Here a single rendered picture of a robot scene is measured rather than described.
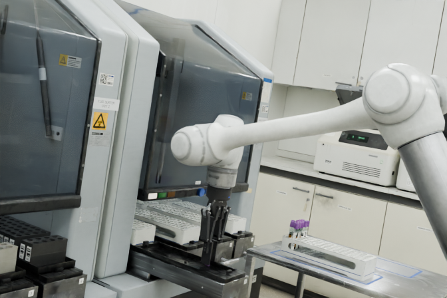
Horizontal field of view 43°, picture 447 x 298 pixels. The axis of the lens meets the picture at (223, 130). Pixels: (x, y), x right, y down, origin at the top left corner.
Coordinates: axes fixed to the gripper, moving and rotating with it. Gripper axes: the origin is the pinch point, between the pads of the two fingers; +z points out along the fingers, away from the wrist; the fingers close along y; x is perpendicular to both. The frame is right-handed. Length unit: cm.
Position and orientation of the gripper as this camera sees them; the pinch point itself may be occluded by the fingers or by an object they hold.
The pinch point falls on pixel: (209, 251)
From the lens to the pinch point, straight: 172.8
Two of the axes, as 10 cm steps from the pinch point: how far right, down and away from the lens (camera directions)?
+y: -5.4, -0.4, -8.4
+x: 8.3, 1.6, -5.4
